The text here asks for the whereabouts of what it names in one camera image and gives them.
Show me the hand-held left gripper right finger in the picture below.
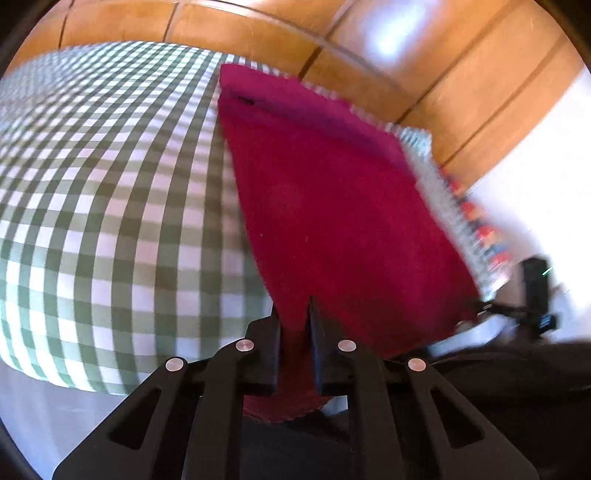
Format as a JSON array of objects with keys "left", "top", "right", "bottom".
[{"left": 307, "top": 295, "right": 539, "bottom": 480}]

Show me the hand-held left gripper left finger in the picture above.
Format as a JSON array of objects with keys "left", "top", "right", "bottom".
[{"left": 52, "top": 305, "right": 282, "bottom": 480}]

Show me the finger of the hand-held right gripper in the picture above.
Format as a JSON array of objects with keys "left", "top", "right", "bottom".
[{"left": 478, "top": 300, "right": 527, "bottom": 320}]

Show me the dark red sweater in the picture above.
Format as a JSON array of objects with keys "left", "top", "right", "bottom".
[{"left": 217, "top": 63, "right": 481, "bottom": 423}]

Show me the multicolour checked pillow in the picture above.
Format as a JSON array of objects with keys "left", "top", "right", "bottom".
[{"left": 441, "top": 168, "right": 513, "bottom": 283}]

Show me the green checked bedsheet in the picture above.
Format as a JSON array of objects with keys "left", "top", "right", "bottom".
[{"left": 0, "top": 41, "right": 499, "bottom": 398}]

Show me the white mattress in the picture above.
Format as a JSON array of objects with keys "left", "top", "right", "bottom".
[{"left": 0, "top": 355, "right": 139, "bottom": 468}]

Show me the wooden wardrobe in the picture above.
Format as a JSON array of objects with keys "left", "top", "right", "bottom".
[{"left": 9, "top": 0, "right": 591, "bottom": 195}]

